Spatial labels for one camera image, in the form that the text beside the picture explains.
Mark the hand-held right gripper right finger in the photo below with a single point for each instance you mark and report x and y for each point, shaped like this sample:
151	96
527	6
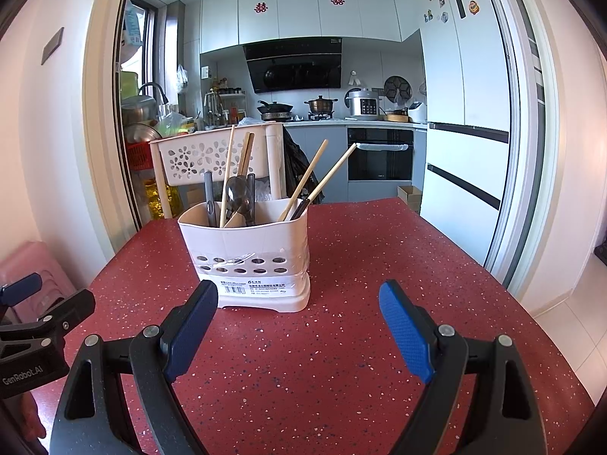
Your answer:
405	331

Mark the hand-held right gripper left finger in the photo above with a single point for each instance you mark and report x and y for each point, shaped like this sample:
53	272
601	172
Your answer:
189	329

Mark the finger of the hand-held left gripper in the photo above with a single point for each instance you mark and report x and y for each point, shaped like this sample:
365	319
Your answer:
21	289
71	310

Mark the white plastic utensil holder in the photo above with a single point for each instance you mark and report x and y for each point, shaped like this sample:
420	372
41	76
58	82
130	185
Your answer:
246	241

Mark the dark spoon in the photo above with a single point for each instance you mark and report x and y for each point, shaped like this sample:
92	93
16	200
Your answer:
299	209
251	199
234	192
211	199

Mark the bamboo chopstick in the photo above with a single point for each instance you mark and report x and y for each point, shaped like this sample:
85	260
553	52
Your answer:
308	173
245	151
332	173
228	170

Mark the person's left hand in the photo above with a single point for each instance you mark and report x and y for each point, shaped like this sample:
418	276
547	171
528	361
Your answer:
33	417

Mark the pink plastic stool stack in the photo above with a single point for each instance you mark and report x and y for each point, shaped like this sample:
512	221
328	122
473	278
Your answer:
33	270

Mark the small cardboard box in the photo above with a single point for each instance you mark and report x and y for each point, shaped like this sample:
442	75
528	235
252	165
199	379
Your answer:
194	196

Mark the open cardboard box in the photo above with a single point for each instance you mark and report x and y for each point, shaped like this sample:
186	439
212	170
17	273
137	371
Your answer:
410	199

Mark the yellow oil bottle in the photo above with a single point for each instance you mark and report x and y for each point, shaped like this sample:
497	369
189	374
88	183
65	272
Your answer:
159	199

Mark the red plastic crate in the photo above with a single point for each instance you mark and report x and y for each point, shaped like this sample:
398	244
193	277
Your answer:
140	156

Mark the black built-in oven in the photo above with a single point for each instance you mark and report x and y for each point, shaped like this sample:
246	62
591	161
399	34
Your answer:
379	163

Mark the white floral basket cart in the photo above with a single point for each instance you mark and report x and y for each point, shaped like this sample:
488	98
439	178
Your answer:
189	156

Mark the grey base cabinet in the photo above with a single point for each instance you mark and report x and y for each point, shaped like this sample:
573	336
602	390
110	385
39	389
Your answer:
334	161

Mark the steel pan lid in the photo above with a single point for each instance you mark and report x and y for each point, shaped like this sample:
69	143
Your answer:
141	133

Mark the black plastic bag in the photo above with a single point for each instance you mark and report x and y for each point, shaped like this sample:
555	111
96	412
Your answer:
296	161

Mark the green plastic bag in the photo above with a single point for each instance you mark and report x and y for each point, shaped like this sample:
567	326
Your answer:
173	124

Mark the large steel pot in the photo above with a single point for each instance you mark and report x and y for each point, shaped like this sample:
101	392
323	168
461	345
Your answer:
139	110

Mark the wooden steamer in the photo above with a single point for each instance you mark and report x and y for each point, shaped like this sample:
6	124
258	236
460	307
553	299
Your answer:
396	116

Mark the white bread machine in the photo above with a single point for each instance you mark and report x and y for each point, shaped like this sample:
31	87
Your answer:
417	113

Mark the glass kettle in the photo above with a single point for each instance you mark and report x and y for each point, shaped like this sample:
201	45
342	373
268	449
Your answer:
213	106

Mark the white spice rack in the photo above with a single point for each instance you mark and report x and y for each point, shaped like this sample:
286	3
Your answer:
234	104

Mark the green plastic containers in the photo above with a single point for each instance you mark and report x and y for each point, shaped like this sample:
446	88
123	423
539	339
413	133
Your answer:
129	85

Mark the silver rice cooker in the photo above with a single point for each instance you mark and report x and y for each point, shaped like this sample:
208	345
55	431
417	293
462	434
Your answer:
363	104

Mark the kitchen faucet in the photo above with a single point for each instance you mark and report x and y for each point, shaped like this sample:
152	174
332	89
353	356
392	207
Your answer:
154	89

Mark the black wok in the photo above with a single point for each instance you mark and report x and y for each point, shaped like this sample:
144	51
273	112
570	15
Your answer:
275	108

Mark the steel stockpot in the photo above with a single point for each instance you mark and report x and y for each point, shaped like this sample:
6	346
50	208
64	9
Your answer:
321	104

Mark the black round divided pan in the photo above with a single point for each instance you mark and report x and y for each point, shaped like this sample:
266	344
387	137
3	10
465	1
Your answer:
397	87

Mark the hanging plastic bag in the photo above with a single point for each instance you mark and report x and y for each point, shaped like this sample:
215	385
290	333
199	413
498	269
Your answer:
182	78

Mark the white refrigerator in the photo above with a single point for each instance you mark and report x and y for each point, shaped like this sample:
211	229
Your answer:
464	80

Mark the black range hood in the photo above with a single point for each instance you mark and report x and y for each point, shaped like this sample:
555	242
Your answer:
294	71

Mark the blue white carton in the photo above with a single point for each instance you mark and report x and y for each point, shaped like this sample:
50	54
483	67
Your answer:
132	26

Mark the white upper kitchen cabinets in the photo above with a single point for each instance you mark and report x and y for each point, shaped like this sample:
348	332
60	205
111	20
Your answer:
303	14

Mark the white wall socket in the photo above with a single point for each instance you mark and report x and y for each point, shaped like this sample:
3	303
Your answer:
205	71

